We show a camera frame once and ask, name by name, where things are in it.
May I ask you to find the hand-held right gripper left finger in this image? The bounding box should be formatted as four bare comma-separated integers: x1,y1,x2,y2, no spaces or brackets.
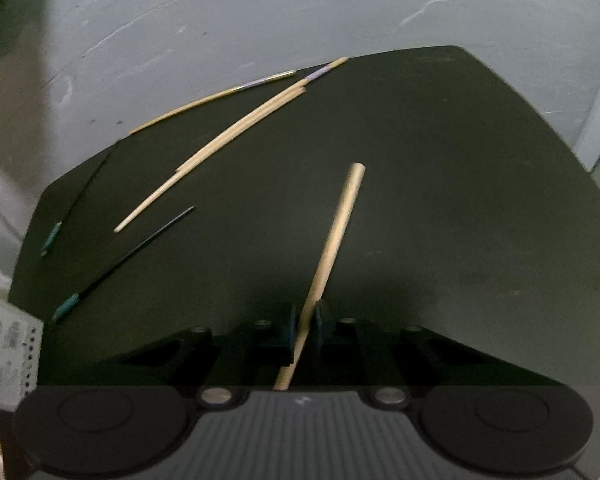
115,304,302,407

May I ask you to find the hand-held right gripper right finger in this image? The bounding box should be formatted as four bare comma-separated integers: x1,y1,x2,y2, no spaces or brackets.
314,301,491,405

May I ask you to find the plain wooden chopstick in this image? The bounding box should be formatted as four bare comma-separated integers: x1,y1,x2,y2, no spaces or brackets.
272,162,366,392
114,86,307,234

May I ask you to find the black chopstick with teal end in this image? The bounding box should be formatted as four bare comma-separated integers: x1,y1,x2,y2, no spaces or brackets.
41,141,123,257
51,205,196,323

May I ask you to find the purple band wooden chopstick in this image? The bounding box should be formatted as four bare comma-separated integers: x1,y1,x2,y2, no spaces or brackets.
176,57,349,173
128,70,297,135

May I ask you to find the grey perforated plastic basket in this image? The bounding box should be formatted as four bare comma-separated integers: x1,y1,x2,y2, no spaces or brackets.
0,287,45,411

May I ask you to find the black mat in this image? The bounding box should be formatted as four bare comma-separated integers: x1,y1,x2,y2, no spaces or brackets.
7,46,600,387

